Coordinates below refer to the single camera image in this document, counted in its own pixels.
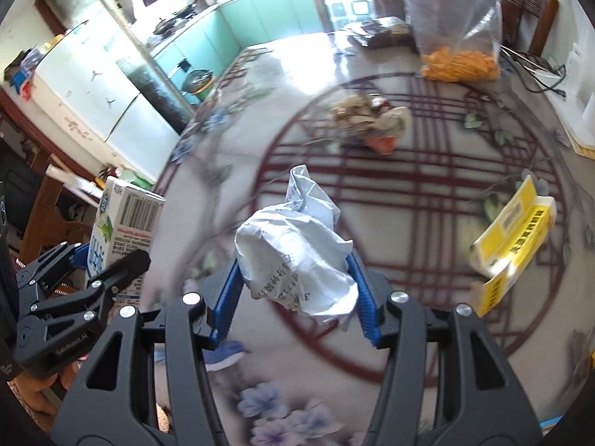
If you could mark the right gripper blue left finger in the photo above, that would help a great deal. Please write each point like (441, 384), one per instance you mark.
(112, 401)

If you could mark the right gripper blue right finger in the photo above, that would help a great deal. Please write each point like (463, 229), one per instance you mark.
(479, 402)

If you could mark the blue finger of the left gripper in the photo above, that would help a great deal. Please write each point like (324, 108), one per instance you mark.
(101, 292)
(49, 270)

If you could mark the white blue milk carton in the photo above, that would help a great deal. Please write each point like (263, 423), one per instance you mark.
(125, 221)

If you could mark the yellow medicine box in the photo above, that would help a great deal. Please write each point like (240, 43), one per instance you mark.
(508, 245)

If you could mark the white paper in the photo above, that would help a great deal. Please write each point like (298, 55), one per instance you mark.
(291, 255)

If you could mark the colourful wrapper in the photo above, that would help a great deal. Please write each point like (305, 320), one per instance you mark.
(370, 121)

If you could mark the green trash bin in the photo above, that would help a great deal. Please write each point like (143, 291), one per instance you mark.
(197, 85)

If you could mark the teal kitchen cabinets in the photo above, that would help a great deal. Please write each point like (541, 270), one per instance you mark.
(214, 38)

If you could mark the person's left hand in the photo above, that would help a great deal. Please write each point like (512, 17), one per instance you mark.
(30, 389)

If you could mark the carved wooden chair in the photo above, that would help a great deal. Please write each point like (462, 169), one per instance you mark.
(46, 226)

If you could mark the white two-door refrigerator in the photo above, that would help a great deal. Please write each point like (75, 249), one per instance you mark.
(87, 95)

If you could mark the items on top of refrigerator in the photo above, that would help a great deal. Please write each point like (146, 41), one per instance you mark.
(19, 73)

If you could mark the black wok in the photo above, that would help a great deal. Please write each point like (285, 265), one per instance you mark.
(166, 26)

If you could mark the white desk lamp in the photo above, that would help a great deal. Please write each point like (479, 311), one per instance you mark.
(575, 116)

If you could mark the dark snack package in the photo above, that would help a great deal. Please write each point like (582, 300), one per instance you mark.
(381, 32)

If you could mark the clear zip bag orange snacks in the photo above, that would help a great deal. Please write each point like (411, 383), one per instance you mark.
(458, 40)

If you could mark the dark wooden chair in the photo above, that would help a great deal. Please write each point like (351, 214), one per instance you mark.
(544, 13)

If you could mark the white power strip with cables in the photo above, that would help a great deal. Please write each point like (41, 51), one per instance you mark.
(537, 75)

